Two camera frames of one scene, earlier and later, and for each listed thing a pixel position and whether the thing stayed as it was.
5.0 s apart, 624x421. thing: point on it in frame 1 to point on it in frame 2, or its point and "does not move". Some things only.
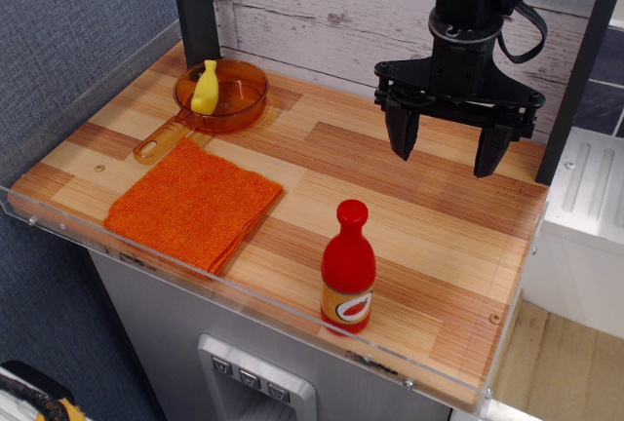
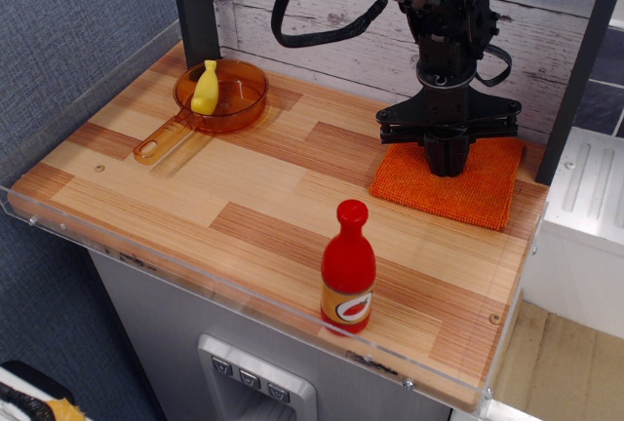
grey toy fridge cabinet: [206, 359] does not move
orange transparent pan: [243, 88] does not move
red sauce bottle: [348, 273] does not move
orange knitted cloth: [194, 208] to [480, 197]
